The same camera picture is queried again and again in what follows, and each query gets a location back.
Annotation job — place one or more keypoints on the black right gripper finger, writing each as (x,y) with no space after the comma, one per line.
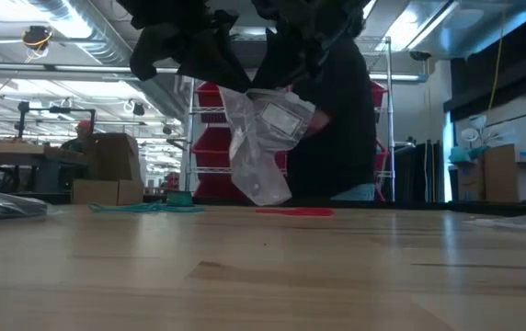
(304,60)
(277,60)

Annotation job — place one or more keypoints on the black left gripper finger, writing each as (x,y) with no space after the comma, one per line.
(226,46)
(185,50)

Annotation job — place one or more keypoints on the red rubber band tangle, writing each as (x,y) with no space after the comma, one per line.
(295,212)

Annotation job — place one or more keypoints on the blue rubber band tangle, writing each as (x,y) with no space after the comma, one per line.
(143,208)

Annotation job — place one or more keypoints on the clear zip slider bag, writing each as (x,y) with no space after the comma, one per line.
(1,204)

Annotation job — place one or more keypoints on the person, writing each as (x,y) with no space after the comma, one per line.
(336,115)
(79,138)

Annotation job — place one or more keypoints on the black ceiling dome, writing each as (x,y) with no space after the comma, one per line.
(420,55)

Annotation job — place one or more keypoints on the large brown cardboard box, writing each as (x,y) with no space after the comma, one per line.
(116,156)

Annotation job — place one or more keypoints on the black boom stand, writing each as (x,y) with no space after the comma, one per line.
(56,110)

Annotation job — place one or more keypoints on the black flat panel stack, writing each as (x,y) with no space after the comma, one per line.
(417,170)

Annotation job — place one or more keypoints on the small open cardboard box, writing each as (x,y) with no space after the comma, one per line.
(106,192)

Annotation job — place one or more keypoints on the white round fans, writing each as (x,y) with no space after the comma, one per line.
(476,128)

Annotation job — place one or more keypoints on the teal bundle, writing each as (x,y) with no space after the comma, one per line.
(465,154)

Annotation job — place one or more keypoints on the wooden workbench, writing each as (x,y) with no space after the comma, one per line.
(10,154)

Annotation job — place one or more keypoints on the small brown cardboard box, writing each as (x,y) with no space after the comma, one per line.
(470,181)

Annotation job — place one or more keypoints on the tall brown cardboard box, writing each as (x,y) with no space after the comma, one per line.
(499,172)

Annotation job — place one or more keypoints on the black ceiling camera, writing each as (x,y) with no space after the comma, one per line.
(37,37)

